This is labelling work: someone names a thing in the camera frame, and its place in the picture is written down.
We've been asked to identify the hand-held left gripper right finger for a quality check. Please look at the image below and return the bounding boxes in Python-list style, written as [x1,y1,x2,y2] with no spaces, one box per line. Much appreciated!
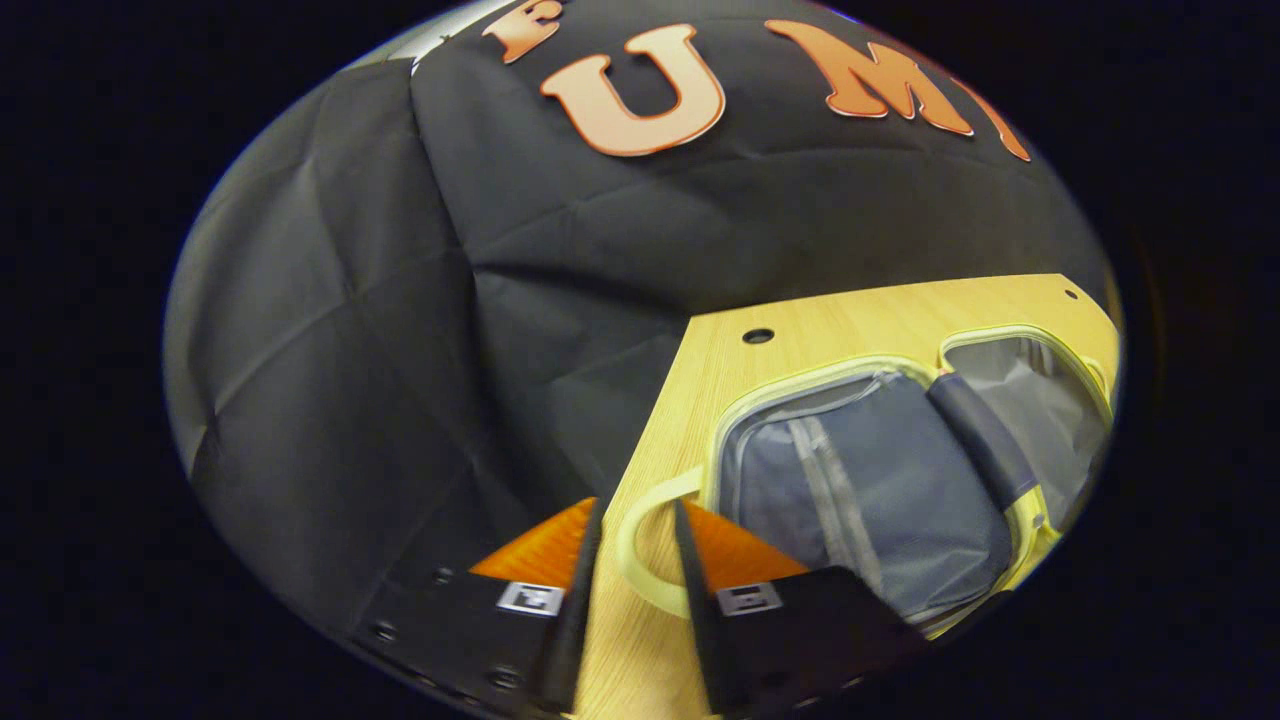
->
[673,498,928,718]

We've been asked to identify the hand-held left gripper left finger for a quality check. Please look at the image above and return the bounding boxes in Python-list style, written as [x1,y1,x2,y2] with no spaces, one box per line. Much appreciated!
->
[348,496,606,715]

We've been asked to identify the black backdrop cloth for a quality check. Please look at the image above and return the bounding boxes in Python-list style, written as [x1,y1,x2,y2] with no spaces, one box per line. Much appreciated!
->
[165,0,1116,641]

